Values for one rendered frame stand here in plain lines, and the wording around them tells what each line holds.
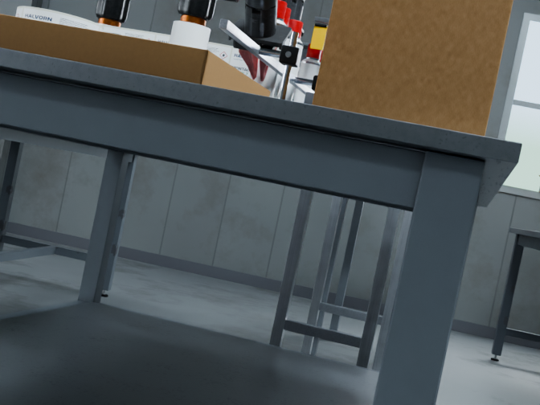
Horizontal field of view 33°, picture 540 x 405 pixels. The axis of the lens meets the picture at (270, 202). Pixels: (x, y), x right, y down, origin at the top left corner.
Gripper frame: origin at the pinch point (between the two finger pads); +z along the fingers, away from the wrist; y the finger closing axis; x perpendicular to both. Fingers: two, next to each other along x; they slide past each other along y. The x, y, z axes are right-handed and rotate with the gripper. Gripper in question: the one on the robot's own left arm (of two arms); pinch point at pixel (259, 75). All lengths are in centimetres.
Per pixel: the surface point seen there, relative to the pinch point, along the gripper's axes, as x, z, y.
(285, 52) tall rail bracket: 14.2, -13.6, -8.9
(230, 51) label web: -51, 25, 24
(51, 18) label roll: -21, 9, 55
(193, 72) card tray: 61, -35, -12
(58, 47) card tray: 61, -35, 4
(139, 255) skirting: -307, 352, 183
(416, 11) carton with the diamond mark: 24.8, -29.5, -30.1
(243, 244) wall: -329, 338, 111
